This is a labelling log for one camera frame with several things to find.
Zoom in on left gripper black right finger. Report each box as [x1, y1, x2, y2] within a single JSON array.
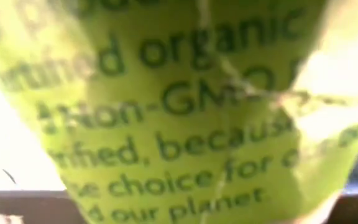
[[324, 194, 358, 224]]

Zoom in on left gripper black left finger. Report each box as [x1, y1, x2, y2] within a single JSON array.
[[0, 190, 86, 224]]

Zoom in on Panda Puffs cereal box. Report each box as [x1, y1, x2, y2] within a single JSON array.
[[0, 0, 358, 224]]

